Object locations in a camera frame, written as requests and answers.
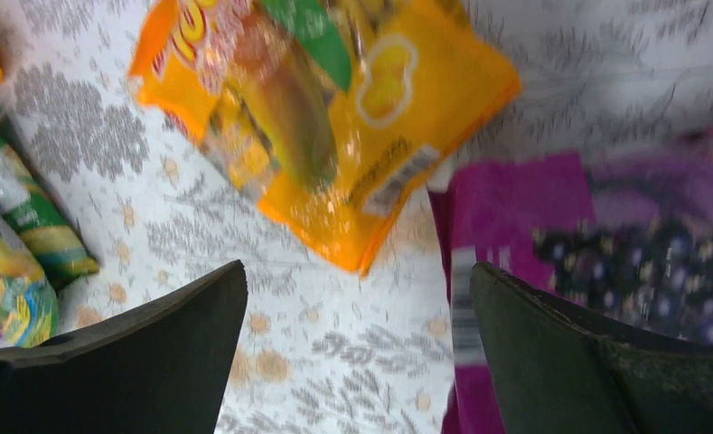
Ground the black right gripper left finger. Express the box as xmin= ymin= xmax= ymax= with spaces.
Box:
xmin=0 ymin=261 xmax=248 ymax=433

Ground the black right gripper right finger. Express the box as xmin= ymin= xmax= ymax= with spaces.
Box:
xmin=471 ymin=262 xmax=713 ymax=433

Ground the green Fox's candy bag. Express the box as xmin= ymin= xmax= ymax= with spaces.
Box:
xmin=0 ymin=218 xmax=58 ymax=348

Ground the purple grape candy bag right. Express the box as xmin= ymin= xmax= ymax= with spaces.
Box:
xmin=428 ymin=127 xmax=713 ymax=433

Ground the green candy bag underneath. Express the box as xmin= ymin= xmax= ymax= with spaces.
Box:
xmin=0 ymin=113 xmax=99 ymax=290

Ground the white floral tablecloth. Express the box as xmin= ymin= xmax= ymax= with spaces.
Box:
xmin=0 ymin=1 xmax=713 ymax=433

